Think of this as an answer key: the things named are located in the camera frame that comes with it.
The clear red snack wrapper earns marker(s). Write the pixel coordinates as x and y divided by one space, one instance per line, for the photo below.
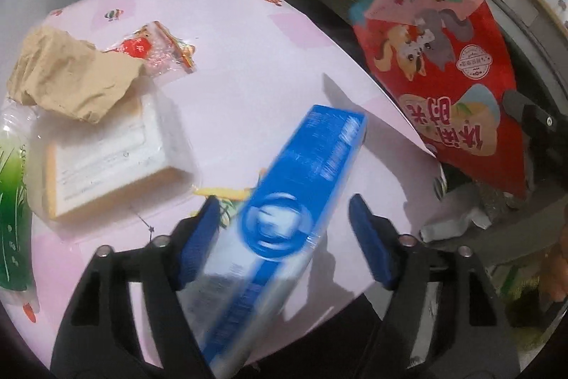
162 53

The yellow white carton box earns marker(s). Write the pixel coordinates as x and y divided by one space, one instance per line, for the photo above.
138 151

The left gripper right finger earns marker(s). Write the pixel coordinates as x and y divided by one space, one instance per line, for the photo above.
471 337

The green plastic bottle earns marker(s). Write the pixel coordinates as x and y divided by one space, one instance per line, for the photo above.
17 279

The crumpled white paper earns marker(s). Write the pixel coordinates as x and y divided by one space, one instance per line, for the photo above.
454 227

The blue white toothpaste box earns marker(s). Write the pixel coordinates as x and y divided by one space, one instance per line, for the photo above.
253 265

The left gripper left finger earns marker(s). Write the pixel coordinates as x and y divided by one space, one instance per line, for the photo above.
97 337

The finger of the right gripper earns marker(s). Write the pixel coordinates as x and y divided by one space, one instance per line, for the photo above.
539 130

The red snack bag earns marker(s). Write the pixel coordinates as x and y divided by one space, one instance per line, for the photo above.
473 134

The brown paper bag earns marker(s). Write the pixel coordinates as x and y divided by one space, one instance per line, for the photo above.
64 75

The right hand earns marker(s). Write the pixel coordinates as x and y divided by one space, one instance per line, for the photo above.
553 275

